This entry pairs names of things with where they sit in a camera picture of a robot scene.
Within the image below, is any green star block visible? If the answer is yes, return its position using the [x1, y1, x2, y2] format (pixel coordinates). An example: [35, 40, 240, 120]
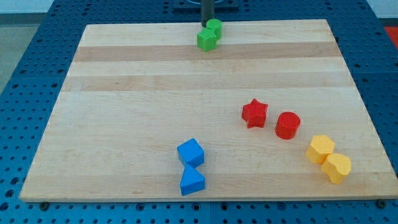
[197, 28, 217, 52]

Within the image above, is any green cylinder block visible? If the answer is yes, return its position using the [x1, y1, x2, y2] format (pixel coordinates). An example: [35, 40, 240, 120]
[206, 19, 223, 40]

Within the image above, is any blue cube block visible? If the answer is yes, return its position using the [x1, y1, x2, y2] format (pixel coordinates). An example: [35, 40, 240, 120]
[177, 138, 205, 168]

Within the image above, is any red star block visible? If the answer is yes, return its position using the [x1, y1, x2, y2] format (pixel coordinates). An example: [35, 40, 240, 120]
[241, 98, 269, 129]

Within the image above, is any wooden board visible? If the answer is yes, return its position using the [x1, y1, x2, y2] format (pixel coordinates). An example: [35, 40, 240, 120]
[20, 19, 397, 202]

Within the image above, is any blue triangle block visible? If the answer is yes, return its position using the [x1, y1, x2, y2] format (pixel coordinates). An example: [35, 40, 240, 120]
[180, 164, 206, 195]

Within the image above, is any red cylinder block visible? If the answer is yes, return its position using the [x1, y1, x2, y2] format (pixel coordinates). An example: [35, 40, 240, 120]
[275, 111, 301, 139]

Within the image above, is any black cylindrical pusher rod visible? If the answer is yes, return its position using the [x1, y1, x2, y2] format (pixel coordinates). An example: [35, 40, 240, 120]
[200, 0, 215, 27]

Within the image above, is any yellow hexagon block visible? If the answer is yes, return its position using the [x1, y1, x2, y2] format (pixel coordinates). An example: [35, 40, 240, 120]
[305, 135, 335, 164]

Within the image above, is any yellow heart block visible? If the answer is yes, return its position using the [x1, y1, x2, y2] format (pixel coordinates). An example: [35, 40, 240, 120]
[321, 153, 352, 184]

